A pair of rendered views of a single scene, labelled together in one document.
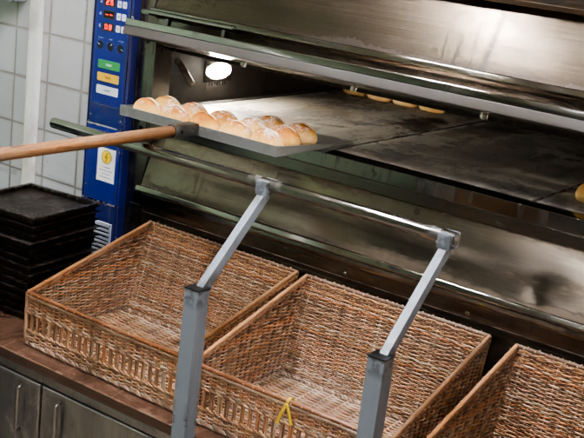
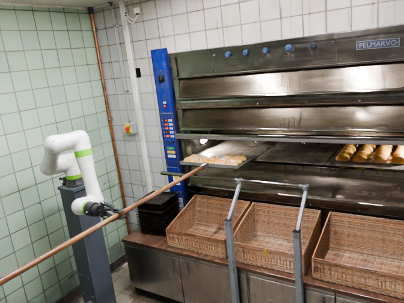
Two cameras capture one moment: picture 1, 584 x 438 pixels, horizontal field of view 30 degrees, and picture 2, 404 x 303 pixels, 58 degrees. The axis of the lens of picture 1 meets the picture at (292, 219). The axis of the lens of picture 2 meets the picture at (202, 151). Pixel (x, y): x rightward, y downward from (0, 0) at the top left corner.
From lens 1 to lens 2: 42 cm
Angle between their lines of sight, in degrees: 1
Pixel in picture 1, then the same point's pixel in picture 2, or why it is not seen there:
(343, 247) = (263, 191)
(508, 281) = (322, 192)
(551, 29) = (318, 110)
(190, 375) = (231, 247)
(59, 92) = (154, 159)
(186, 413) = (232, 260)
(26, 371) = (172, 255)
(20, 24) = (136, 140)
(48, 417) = (183, 268)
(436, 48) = (281, 123)
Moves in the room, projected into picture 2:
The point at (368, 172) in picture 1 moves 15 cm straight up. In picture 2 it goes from (266, 166) to (265, 148)
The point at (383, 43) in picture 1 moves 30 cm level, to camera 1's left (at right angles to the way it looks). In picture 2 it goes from (263, 125) to (224, 129)
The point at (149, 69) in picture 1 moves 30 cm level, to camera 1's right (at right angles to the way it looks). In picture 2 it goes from (184, 146) to (217, 142)
